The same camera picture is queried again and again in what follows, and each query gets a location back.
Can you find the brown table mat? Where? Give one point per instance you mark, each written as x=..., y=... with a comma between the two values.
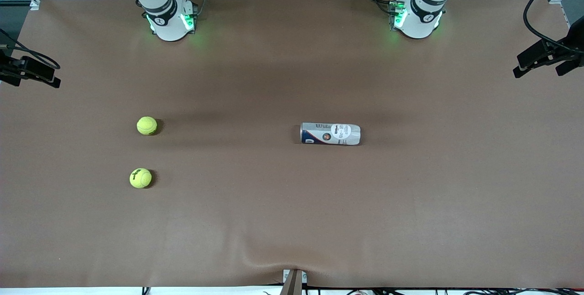
x=292, y=217

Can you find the white blue tennis ball can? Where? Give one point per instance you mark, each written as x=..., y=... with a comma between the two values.
x=331, y=133

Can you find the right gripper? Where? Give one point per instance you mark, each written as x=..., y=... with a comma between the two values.
x=5, y=68

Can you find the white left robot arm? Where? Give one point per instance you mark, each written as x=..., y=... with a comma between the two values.
x=419, y=23

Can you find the plain yellow tennis ball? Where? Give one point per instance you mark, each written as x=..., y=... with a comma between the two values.
x=147, y=125

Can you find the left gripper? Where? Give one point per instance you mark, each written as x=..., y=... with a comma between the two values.
x=573, y=42

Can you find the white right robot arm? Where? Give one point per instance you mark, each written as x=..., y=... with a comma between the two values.
x=169, y=26

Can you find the yellow tennis ball black print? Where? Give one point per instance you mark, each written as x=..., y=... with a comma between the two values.
x=140, y=178

